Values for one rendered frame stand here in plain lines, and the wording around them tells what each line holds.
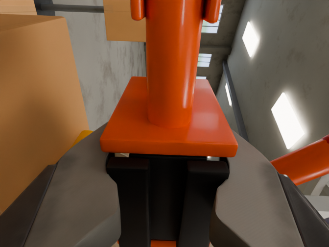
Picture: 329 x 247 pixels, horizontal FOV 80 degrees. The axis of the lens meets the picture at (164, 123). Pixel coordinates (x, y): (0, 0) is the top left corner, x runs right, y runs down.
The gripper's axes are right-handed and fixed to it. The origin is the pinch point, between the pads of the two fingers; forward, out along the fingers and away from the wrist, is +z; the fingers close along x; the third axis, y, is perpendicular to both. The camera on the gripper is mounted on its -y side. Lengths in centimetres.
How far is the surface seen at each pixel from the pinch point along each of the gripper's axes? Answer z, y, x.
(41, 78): 8.4, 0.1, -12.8
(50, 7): 173, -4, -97
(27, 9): 73, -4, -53
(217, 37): 939, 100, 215
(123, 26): 145, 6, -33
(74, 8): 173, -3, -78
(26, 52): 7.2, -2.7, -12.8
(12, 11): 65, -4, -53
